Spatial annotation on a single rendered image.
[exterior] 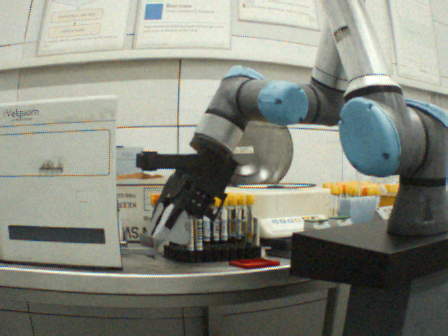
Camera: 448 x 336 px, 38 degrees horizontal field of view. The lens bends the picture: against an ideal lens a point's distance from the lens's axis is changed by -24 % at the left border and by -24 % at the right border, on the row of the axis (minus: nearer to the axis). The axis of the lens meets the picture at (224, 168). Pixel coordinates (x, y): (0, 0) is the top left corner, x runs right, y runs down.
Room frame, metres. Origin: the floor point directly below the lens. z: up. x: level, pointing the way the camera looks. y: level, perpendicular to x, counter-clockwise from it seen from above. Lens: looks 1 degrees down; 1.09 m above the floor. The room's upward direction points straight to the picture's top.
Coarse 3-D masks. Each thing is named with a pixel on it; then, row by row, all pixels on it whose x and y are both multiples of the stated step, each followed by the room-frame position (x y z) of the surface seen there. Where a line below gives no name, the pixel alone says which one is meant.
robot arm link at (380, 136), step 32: (320, 0) 1.18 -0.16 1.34; (352, 0) 1.14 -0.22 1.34; (352, 32) 1.13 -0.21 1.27; (352, 64) 1.13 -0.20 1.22; (384, 64) 1.13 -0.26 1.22; (352, 96) 1.11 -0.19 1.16; (384, 96) 1.08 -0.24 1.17; (352, 128) 1.10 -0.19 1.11; (384, 128) 1.05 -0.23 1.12; (416, 128) 1.11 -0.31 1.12; (352, 160) 1.11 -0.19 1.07; (384, 160) 1.06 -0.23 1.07; (416, 160) 1.12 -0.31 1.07
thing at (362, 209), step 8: (344, 200) 1.66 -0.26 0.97; (352, 200) 1.65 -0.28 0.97; (360, 200) 1.66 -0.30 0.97; (368, 200) 1.68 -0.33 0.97; (376, 200) 1.70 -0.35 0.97; (344, 208) 1.66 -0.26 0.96; (352, 208) 1.65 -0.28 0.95; (360, 208) 1.66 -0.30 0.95; (368, 208) 1.68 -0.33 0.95; (352, 216) 1.65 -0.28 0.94; (360, 216) 1.67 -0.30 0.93; (368, 216) 1.68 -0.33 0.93
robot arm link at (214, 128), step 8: (208, 120) 1.40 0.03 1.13; (216, 120) 1.40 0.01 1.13; (224, 120) 1.39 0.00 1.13; (200, 128) 1.40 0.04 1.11; (208, 128) 1.39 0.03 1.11; (216, 128) 1.39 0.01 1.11; (224, 128) 1.39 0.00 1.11; (232, 128) 1.40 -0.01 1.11; (200, 136) 1.40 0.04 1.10; (208, 136) 1.39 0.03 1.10; (216, 136) 1.39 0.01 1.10; (224, 136) 1.39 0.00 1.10; (232, 136) 1.40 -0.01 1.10; (240, 136) 1.42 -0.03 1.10; (224, 144) 1.39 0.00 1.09; (232, 144) 1.40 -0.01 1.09; (232, 152) 1.42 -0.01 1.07
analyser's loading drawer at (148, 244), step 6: (126, 234) 1.31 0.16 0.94; (144, 234) 1.37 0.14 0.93; (126, 240) 1.31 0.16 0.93; (144, 240) 1.37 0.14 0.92; (150, 240) 1.35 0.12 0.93; (156, 240) 1.34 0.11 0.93; (126, 246) 1.31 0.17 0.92; (132, 246) 1.34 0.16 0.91; (138, 246) 1.35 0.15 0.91; (144, 246) 1.36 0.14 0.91; (150, 246) 1.35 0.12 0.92; (156, 246) 1.34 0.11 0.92; (126, 252) 1.31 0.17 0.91; (132, 252) 1.32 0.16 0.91; (138, 252) 1.32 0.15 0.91; (144, 252) 1.33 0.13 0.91; (150, 252) 1.33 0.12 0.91; (156, 252) 1.34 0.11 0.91; (156, 258) 1.34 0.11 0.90
